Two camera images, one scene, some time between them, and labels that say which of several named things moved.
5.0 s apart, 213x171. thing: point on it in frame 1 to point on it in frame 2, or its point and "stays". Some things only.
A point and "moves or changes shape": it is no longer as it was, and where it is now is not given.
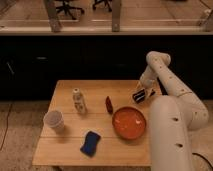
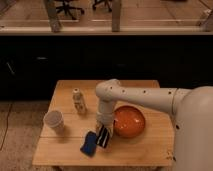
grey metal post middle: x=116 y=6 stays
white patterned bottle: x=79 y=102 stays
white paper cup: x=54 y=118 stays
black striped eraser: x=140 y=95 moves or changes shape
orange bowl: x=129 y=122 stays
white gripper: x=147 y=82 to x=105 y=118
